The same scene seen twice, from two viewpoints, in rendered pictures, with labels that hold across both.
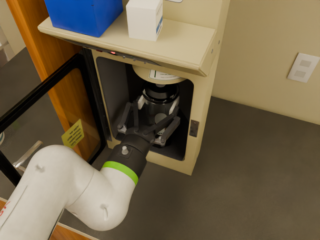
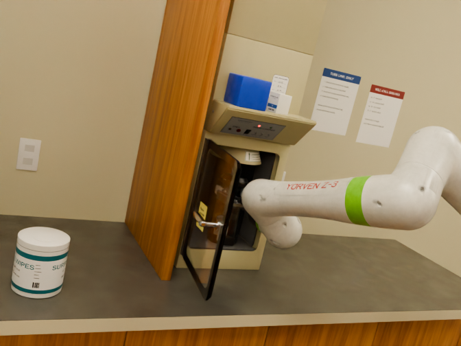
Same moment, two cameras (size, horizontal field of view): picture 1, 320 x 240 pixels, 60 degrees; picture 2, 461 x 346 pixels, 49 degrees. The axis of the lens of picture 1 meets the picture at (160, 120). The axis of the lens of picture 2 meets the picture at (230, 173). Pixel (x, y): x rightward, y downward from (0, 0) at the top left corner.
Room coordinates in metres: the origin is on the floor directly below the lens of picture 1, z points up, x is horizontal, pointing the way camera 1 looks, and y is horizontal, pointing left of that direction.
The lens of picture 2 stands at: (-0.54, 1.31, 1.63)
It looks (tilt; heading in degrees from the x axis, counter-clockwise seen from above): 12 degrees down; 311
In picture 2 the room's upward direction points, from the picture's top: 13 degrees clockwise
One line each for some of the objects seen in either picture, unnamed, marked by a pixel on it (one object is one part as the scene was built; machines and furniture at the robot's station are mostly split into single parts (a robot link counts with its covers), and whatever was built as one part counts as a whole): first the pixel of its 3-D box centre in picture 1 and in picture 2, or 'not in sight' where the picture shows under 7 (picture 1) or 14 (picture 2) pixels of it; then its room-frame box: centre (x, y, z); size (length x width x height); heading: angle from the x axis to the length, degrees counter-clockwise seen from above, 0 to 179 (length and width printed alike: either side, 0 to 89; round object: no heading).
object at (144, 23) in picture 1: (145, 16); (278, 103); (0.45, 0.03, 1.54); 0.05 x 0.05 x 0.06; 77
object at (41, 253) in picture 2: not in sight; (40, 261); (0.61, 0.66, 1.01); 0.13 x 0.13 x 0.15
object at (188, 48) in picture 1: (128, 49); (262, 125); (0.46, 0.06, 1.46); 0.32 x 0.12 x 0.10; 69
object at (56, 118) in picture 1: (61, 143); (208, 215); (0.42, 0.26, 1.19); 0.30 x 0.01 x 0.40; 152
